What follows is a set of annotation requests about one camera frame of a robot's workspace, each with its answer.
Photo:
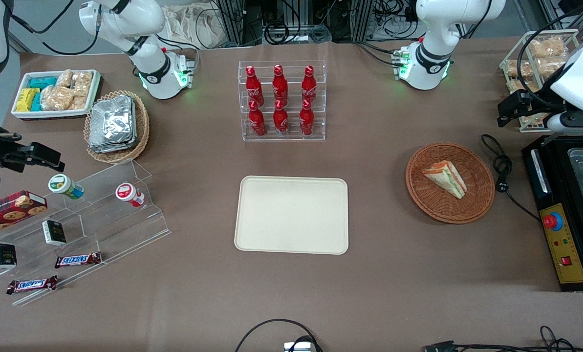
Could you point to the Snickers chocolate bar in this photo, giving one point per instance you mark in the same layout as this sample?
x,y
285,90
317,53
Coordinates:
x,y
78,260
32,284

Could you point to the clear acrylic bottle rack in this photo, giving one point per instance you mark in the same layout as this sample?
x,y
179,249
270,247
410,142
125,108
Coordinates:
x,y
291,137

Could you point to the small silver device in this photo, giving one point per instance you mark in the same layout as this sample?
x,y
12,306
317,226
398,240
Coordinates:
x,y
296,347

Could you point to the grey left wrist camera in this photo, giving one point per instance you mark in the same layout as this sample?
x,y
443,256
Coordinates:
x,y
577,123

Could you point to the yellow snack packet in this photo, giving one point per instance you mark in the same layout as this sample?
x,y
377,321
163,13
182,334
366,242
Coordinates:
x,y
26,99

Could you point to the triangle sandwich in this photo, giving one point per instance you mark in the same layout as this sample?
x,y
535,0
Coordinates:
x,y
447,178

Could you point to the small black box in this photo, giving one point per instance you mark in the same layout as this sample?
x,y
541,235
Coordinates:
x,y
54,233
3,256

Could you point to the green lid yogurt cup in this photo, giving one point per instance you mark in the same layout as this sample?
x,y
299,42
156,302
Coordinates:
x,y
64,186

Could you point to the silver foil pouch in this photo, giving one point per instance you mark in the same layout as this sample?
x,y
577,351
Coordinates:
x,y
113,120
115,148

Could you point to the bagged rice cracker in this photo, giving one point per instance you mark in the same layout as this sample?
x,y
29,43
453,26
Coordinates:
x,y
78,102
82,83
64,78
55,98

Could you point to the red emergency stop button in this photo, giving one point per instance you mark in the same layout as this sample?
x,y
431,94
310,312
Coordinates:
x,y
553,221

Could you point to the red lid yogurt cup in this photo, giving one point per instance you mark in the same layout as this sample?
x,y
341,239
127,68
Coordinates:
x,y
127,193

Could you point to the black machine with yellow panel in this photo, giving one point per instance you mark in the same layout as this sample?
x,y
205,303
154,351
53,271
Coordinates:
x,y
565,195

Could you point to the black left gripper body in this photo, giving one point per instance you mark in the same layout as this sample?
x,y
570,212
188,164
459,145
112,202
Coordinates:
x,y
538,101

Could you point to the red cola bottle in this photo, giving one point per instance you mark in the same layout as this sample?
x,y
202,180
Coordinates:
x,y
309,85
280,85
306,120
281,120
257,121
254,88

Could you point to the cream plastic tray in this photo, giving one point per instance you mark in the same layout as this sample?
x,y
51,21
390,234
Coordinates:
x,y
291,215

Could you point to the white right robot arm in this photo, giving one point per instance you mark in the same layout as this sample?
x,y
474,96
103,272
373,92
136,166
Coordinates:
x,y
125,19

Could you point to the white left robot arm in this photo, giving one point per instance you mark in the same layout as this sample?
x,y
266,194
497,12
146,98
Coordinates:
x,y
433,29

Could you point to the bagged bread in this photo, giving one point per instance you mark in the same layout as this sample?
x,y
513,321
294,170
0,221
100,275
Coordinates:
x,y
517,85
521,68
548,47
550,67
535,120

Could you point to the light wicker basket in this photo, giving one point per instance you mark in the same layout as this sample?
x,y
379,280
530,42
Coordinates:
x,y
143,124

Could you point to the white rectangular snack tray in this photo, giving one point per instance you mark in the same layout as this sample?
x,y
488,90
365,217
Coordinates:
x,y
20,113

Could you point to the red plaid cookie box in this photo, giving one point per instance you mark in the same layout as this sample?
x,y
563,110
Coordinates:
x,y
10,212

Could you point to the round brown wicker basket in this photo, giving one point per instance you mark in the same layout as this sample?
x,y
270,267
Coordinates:
x,y
477,190

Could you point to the aluminium frame post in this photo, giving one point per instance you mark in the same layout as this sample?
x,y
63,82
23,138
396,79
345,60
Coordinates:
x,y
232,22

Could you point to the clear acrylic step display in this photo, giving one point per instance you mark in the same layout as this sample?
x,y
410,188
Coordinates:
x,y
105,230

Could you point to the white cloth bag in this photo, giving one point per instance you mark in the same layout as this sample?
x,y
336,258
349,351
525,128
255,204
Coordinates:
x,y
188,24

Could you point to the teal snack packet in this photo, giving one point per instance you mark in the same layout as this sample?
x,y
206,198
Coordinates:
x,y
43,82
36,101

